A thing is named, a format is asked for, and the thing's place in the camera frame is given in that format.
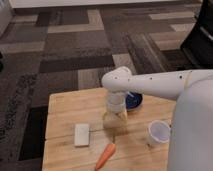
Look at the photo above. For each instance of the black furniture piece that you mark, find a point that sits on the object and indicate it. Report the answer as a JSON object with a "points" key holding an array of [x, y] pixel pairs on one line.
{"points": [[198, 46]]}

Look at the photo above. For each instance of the dark blue ceramic bowl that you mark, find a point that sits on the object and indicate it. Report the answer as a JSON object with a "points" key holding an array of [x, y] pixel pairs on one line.
{"points": [[133, 100]]}

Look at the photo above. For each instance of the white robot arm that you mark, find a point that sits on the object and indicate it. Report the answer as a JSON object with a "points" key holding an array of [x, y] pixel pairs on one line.
{"points": [[191, 138]]}

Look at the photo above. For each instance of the white plastic cup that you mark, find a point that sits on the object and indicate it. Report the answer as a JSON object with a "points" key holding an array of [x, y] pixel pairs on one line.
{"points": [[158, 133]]}

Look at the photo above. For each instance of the white rectangular block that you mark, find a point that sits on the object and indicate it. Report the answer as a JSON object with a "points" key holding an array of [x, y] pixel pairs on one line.
{"points": [[81, 135]]}

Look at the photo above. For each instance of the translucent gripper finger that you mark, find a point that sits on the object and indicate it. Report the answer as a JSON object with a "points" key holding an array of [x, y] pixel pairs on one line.
{"points": [[124, 116], [107, 120]]}

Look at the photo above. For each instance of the orange carrot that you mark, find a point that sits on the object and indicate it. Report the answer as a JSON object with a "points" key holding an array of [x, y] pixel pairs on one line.
{"points": [[107, 153]]}

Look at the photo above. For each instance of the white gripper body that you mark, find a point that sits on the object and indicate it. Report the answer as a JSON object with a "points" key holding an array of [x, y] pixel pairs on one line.
{"points": [[116, 102]]}

